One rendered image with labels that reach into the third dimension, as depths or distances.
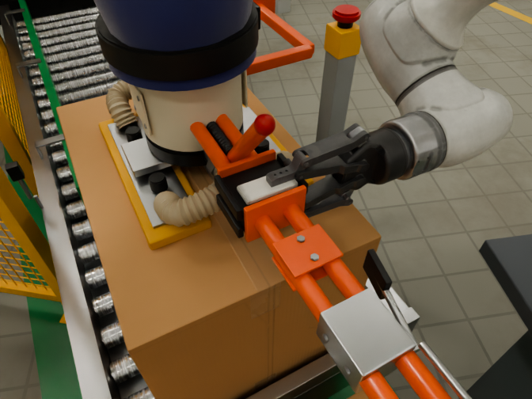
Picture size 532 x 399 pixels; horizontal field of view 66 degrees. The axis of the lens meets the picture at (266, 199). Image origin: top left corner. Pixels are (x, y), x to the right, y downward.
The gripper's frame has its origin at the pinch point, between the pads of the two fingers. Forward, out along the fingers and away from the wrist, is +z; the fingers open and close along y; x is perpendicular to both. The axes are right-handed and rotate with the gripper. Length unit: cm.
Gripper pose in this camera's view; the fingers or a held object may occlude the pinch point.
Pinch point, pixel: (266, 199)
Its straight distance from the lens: 52.2
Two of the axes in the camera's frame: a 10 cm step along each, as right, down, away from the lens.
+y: -0.2, 6.9, 7.3
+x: -4.7, -6.5, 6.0
